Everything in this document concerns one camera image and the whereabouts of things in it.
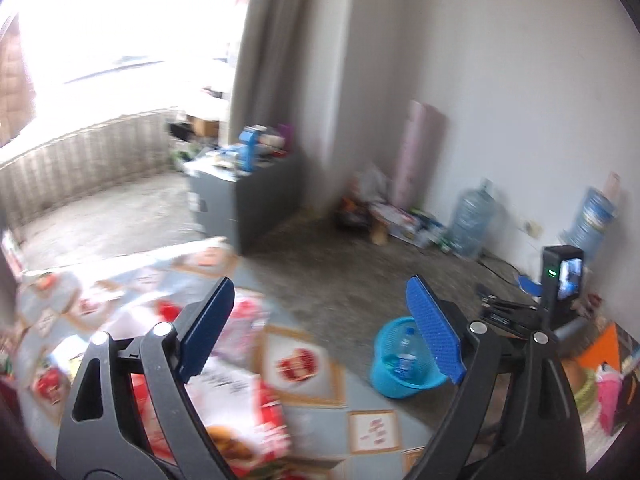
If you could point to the red white snack packet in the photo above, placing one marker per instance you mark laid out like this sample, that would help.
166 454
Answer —
240 410

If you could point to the water jug on dispenser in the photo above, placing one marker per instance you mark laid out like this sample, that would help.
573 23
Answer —
592 220

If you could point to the grey cabinet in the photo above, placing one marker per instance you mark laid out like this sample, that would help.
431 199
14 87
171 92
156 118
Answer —
265 200

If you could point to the blue detergent bottle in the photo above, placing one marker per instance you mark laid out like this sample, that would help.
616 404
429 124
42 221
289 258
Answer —
250 147

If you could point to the flattened cardboard box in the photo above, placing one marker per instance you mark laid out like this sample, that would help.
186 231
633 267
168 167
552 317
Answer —
405 222

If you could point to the wall socket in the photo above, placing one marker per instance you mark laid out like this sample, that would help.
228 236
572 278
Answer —
531 227

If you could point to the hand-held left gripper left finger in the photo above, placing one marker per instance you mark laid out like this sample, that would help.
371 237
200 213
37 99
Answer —
207 330

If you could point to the white plastic bag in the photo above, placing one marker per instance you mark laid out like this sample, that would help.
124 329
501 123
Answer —
372 182

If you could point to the large clear water jug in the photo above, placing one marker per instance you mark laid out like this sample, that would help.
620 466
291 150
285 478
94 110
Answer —
470 222

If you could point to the orange box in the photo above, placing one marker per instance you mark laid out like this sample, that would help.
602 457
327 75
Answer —
605 347

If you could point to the pink red snack packet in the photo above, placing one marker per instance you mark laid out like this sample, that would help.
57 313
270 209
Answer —
245 325

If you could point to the balcony railing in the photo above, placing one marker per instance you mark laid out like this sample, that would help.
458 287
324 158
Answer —
85 155

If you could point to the blue plastic basket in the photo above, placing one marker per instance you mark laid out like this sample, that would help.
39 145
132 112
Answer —
387 382

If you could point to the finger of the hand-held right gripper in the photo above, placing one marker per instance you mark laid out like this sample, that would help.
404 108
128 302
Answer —
530 286
500 301

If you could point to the pink rolled mat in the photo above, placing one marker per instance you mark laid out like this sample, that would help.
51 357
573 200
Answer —
417 155

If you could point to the open cardboard box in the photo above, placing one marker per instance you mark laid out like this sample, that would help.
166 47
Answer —
202 124

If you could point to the fruit print tablecloth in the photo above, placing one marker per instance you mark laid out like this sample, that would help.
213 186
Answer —
300 410

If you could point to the grey curtain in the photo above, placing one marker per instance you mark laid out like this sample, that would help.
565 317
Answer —
285 60

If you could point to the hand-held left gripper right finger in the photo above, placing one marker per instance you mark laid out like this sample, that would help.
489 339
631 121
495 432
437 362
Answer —
435 330

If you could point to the clear plastic bottle blue cap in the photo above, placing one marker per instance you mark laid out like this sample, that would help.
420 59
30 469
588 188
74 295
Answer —
406 355

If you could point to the dark packet pile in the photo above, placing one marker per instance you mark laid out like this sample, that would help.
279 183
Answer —
352 215

